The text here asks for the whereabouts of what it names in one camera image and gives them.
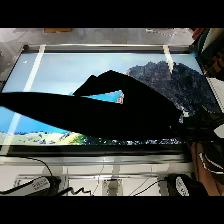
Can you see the black garment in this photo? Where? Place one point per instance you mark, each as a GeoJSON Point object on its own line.
{"type": "Point", "coordinates": [110, 116]}

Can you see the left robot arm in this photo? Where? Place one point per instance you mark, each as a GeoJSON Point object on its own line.
{"type": "Point", "coordinates": [36, 185]}

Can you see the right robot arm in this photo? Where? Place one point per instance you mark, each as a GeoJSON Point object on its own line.
{"type": "Point", "coordinates": [181, 186]}

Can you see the silver frame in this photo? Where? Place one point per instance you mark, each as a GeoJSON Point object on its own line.
{"type": "Point", "coordinates": [115, 168]}

